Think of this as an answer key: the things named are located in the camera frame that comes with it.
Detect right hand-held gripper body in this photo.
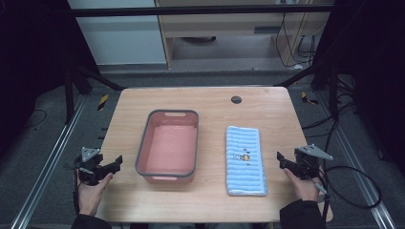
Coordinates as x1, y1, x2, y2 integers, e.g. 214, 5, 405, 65
293, 143, 334, 181

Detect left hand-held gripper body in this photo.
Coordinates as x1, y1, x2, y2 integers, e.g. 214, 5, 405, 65
74, 146, 107, 187

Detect blue striped towel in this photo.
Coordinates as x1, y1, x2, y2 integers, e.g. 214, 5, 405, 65
224, 125, 268, 198

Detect pink basin with grey rim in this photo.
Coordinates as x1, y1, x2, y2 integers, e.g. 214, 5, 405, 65
135, 109, 201, 184

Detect person's right hand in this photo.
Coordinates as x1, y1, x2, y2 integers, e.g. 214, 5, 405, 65
283, 167, 324, 203

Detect grey plug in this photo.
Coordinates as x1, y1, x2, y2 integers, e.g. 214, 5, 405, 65
312, 178, 330, 196

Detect yellow black tape strip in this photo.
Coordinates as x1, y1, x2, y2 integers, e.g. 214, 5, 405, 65
300, 91, 320, 106
96, 94, 110, 112

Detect black metal stand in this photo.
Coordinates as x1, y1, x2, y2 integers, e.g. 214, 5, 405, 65
62, 61, 127, 126
276, 58, 340, 122

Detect dark curtain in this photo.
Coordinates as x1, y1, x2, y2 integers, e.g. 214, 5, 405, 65
313, 0, 405, 177
0, 0, 98, 156

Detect white cabinet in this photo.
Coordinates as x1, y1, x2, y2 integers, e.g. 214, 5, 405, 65
67, 0, 169, 67

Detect black horizontal bar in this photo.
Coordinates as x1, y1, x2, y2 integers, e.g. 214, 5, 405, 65
70, 4, 336, 18

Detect thin black cable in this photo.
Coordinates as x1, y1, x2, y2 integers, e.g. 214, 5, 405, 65
73, 177, 81, 216

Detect aluminium rail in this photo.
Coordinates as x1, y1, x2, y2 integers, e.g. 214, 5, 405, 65
317, 91, 397, 229
9, 94, 88, 229

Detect black floor cables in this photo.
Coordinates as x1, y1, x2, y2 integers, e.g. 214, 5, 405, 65
301, 75, 362, 139

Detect thin floor cable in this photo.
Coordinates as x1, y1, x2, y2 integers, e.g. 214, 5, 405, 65
24, 108, 49, 131

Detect black looped cable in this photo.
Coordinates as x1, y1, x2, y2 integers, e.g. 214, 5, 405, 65
323, 165, 383, 211

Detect hanging black cables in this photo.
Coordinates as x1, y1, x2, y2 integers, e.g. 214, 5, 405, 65
274, 11, 320, 70

